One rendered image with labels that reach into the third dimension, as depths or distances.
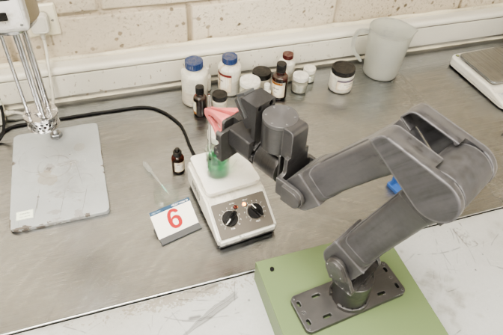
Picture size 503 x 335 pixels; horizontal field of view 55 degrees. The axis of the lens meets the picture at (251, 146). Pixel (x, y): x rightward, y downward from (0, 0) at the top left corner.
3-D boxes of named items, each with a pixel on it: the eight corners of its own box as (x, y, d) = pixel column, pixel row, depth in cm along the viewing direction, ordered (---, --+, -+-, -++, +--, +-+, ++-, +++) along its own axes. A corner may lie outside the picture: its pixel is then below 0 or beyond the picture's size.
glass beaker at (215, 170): (217, 187, 98) (217, 159, 93) (199, 173, 101) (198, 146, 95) (237, 173, 102) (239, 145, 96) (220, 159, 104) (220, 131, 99)
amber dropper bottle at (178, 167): (169, 168, 113) (167, 147, 108) (180, 162, 115) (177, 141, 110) (177, 176, 111) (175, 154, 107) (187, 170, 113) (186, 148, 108)
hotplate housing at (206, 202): (276, 232, 101) (280, 208, 96) (218, 251, 97) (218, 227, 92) (236, 162, 116) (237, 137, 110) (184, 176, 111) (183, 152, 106)
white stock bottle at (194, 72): (203, 110, 129) (202, 70, 120) (178, 105, 131) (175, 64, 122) (212, 95, 134) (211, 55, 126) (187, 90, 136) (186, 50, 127)
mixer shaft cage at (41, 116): (61, 131, 100) (29, 24, 83) (26, 137, 98) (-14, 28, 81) (60, 111, 104) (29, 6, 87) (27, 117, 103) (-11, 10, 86)
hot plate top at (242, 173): (261, 182, 101) (261, 179, 100) (207, 198, 97) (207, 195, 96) (239, 146, 108) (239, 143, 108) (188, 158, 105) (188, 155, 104)
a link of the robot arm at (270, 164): (248, 139, 78) (279, 161, 75) (273, 124, 81) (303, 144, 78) (248, 168, 83) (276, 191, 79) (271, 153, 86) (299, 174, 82)
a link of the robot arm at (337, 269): (325, 256, 75) (355, 280, 72) (359, 225, 79) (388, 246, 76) (320, 277, 79) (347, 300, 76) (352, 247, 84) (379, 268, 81)
